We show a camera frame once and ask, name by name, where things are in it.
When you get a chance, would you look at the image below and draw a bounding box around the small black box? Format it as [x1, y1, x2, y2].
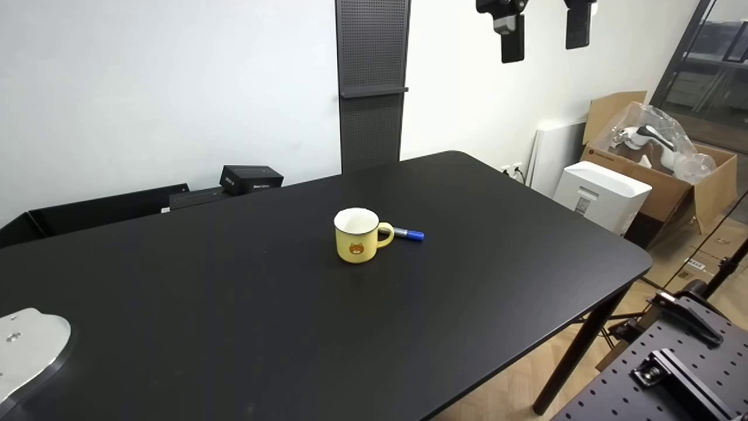
[219, 165, 285, 196]

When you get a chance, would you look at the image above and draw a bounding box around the open cardboard box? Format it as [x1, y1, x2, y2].
[580, 90, 739, 250]

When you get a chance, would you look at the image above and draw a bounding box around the flat cardboard sheet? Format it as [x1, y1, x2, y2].
[642, 215, 748, 296]

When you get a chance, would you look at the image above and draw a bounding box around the glass door with black frame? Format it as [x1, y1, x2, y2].
[650, 0, 748, 154]

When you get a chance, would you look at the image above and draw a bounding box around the white board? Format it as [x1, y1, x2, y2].
[528, 120, 587, 199]

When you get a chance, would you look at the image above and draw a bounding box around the white air purifier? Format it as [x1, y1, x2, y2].
[552, 161, 653, 237]

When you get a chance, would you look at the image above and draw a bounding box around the dark perforated metal panel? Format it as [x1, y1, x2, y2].
[335, 0, 411, 175]

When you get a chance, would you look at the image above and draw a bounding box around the flat black box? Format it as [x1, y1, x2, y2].
[169, 187, 227, 211]

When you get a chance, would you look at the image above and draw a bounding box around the black open tray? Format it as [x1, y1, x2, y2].
[0, 183, 191, 250]

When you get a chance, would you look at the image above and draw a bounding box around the yellow mug with bear print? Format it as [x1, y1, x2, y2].
[334, 207, 395, 264]

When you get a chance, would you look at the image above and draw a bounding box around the clear plastic bag with white device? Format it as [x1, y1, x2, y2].
[605, 102, 718, 185]

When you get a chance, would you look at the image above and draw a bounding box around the black perforated plate with clamps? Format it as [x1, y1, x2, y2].
[551, 291, 748, 421]

